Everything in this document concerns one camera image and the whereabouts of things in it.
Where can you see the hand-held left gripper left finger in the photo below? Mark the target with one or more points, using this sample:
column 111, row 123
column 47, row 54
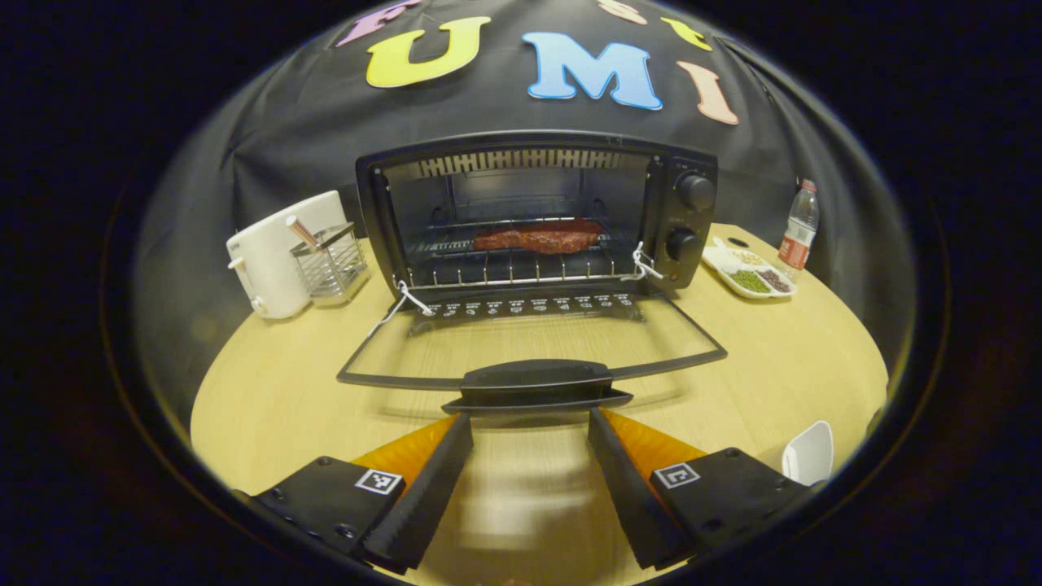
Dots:
column 431, row 488

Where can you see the metal oven rack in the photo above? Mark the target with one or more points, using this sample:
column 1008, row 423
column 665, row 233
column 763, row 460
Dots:
column 513, row 264

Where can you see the black backdrop cloth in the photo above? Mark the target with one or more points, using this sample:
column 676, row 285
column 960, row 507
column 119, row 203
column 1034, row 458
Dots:
column 269, row 138

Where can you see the red meat piece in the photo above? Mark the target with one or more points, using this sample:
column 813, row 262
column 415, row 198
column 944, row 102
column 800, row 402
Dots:
column 537, row 237

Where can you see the black electric oven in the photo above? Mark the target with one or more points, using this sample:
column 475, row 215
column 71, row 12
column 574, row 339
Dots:
column 692, row 220

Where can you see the white toaster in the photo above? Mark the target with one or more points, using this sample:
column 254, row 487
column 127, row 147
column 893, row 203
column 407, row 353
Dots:
column 269, row 260

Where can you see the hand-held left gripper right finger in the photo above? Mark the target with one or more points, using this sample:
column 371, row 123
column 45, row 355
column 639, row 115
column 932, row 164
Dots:
column 631, row 488

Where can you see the small white dish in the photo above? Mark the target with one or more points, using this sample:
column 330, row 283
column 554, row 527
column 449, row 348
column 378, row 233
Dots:
column 810, row 456

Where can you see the clear red label water bottle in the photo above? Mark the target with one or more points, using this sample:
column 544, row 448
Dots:
column 798, row 236

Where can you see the white divided plate of beans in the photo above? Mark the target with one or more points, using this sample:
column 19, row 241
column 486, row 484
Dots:
column 749, row 281

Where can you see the wooden stick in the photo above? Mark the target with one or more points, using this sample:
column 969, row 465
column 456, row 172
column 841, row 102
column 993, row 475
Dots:
column 301, row 231

